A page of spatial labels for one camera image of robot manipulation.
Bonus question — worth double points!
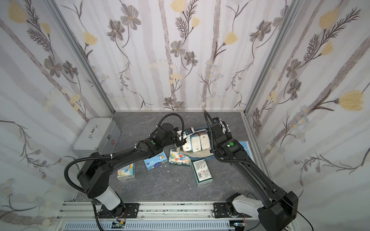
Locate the cream canvas tote bag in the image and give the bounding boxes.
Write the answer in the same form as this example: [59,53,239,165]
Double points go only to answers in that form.
[177,125,232,161]

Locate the aluminium mounting rail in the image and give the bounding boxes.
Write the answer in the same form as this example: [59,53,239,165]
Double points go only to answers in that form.
[54,200,295,221]

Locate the elephant tissue pack left upright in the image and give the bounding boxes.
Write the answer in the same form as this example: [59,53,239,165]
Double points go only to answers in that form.
[117,163,135,181]

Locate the green barcode tissue pack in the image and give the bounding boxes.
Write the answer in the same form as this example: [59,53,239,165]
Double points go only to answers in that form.
[191,159,213,186]

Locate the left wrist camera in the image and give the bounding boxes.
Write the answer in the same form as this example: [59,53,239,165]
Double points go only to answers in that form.
[180,128,195,139]

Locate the purple tissue pack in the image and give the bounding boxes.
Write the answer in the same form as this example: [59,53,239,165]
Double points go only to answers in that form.
[198,131,211,150]

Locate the grey metal box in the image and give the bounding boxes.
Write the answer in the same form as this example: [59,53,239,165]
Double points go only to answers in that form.
[71,117,121,157]

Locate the white slotted cable duct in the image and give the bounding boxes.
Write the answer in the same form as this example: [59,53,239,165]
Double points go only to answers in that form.
[63,220,236,231]

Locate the white blue tissue pack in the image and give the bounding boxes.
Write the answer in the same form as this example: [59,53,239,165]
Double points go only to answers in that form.
[182,136,192,152]

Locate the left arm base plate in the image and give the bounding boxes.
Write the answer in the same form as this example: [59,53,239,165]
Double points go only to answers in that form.
[97,203,140,218]

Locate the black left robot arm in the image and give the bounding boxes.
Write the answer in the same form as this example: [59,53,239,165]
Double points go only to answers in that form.
[64,113,195,211]

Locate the blue face mask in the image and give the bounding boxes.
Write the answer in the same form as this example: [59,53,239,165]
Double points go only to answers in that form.
[240,141,255,162]

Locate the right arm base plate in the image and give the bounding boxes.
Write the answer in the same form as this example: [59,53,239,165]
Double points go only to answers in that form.
[212,202,230,218]

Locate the elephant tissue pack by bag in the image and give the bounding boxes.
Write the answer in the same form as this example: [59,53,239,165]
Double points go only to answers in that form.
[168,149,191,166]

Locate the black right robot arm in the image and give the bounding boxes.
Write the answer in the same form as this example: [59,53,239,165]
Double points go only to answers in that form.
[203,111,300,231]

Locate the blue tissue pack centre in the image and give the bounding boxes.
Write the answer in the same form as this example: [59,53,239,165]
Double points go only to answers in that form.
[144,152,168,170]

